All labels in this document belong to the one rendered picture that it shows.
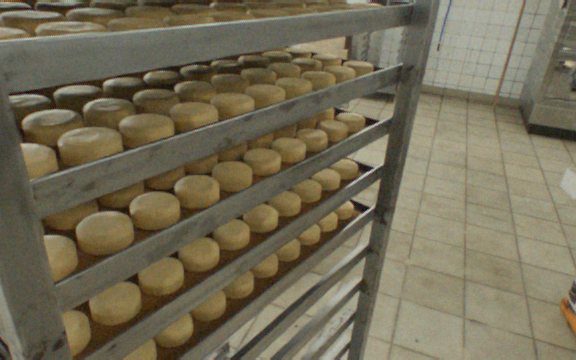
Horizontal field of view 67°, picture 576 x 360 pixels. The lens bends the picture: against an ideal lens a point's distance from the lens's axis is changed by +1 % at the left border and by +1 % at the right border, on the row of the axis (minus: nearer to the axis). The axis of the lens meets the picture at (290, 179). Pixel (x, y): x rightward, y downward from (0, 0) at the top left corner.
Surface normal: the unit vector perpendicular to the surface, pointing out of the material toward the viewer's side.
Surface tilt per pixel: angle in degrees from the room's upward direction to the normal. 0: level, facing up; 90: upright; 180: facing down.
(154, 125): 0
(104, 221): 0
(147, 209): 0
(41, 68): 90
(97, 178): 90
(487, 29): 90
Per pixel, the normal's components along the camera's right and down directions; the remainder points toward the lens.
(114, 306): 0.07, -0.88
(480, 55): -0.35, 0.42
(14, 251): 0.78, 0.34
